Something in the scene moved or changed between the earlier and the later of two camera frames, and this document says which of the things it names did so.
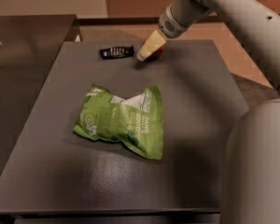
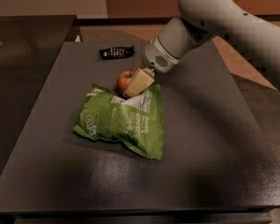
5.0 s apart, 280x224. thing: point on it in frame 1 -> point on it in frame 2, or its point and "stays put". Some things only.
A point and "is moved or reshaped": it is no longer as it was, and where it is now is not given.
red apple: (156, 53) is moved or reshaped
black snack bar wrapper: (119, 51) stays put
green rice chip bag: (134, 119) stays put
